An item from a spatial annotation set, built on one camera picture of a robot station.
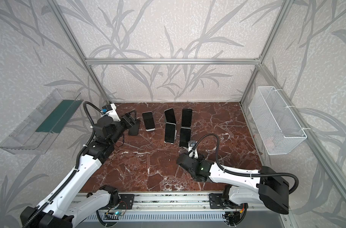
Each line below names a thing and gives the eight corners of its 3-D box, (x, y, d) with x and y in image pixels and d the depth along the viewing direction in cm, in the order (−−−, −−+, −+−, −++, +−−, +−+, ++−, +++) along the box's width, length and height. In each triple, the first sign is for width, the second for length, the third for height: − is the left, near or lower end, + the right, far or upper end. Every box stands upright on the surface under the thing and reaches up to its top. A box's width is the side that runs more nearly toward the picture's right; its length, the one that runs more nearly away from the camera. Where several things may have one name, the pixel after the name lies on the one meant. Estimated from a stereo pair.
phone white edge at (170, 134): (164, 143, 97) (162, 133, 87) (167, 133, 103) (165, 122, 92) (174, 144, 97) (173, 134, 87) (176, 134, 102) (175, 123, 92)
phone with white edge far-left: (146, 132, 104) (142, 119, 93) (146, 125, 108) (141, 112, 97) (155, 130, 105) (152, 117, 94) (154, 123, 109) (151, 110, 98)
